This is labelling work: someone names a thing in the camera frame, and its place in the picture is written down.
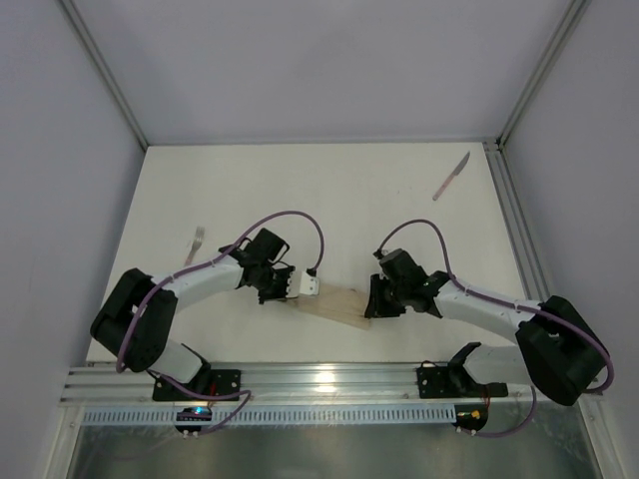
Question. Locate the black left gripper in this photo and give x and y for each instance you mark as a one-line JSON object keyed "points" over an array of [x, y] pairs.
{"points": [[279, 287]]}

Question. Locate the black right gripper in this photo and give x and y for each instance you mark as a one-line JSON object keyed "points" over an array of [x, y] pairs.
{"points": [[376, 297]]}

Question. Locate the beige cloth napkin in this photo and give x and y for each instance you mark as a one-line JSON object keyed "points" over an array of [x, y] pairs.
{"points": [[340, 304]]}

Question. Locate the fork with pink handle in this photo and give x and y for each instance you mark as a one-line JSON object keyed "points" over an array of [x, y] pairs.
{"points": [[196, 244]]}

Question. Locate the knife with pink handle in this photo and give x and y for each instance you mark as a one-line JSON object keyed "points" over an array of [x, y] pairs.
{"points": [[455, 172]]}

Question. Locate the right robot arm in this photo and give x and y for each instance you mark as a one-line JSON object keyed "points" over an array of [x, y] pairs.
{"points": [[550, 347]]}

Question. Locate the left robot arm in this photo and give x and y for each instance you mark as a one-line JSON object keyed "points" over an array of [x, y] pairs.
{"points": [[135, 320]]}

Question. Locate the right black controller board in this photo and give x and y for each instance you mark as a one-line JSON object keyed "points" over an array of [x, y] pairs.
{"points": [[470, 417]]}

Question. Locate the black controller board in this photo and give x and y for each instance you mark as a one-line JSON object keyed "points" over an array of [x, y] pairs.
{"points": [[191, 421], [470, 417]]}

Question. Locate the left black controller board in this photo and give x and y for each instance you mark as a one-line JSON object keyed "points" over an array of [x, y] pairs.
{"points": [[191, 421]]}

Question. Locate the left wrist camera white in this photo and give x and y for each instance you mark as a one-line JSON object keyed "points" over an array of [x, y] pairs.
{"points": [[309, 283]]}

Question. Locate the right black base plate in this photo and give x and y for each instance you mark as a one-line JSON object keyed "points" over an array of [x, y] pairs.
{"points": [[448, 381]]}

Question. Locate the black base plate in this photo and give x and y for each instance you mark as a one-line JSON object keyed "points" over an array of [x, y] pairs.
{"points": [[448, 381], [219, 384]]}

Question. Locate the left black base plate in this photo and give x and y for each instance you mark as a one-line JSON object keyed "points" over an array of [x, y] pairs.
{"points": [[219, 384]]}

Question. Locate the slotted cable duct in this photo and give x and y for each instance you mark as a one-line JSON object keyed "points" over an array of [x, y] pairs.
{"points": [[271, 415]]}

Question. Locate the right side aluminium rail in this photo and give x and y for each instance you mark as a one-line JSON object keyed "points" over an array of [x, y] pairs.
{"points": [[536, 284]]}

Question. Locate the aluminium rail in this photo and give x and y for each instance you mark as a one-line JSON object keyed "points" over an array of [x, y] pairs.
{"points": [[277, 383], [536, 284]]}

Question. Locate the aluminium front rail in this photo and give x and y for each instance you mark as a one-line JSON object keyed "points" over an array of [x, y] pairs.
{"points": [[277, 383]]}

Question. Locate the left aluminium frame post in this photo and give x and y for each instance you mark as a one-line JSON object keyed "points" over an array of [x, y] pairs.
{"points": [[81, 30]]}

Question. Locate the aluminium frame post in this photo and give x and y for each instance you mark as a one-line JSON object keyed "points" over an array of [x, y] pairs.
{"points": [[81, 30], [550, 54]]}

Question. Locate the right aluminium frame post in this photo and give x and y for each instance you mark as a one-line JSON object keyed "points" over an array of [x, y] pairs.
{"points": [[550, 54]]}

